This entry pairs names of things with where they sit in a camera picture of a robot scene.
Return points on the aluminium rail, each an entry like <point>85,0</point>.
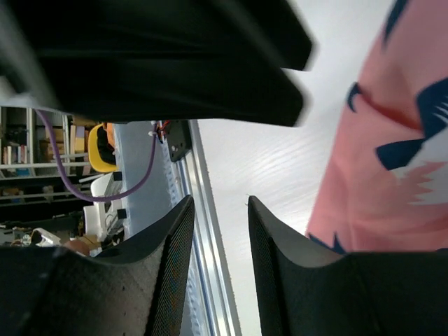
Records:
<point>210,293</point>

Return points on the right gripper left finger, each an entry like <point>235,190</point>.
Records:
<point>135,288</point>

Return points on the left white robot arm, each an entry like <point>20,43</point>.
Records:
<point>123,61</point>

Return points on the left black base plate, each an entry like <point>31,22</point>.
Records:
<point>178,139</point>

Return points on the background shelving unit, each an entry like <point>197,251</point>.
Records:
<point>29,171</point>

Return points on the pink patterned shorts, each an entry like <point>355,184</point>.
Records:
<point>385,186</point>

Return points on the yellow chair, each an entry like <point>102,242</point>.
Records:
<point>101,148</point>

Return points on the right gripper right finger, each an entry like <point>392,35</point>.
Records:
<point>304,288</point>

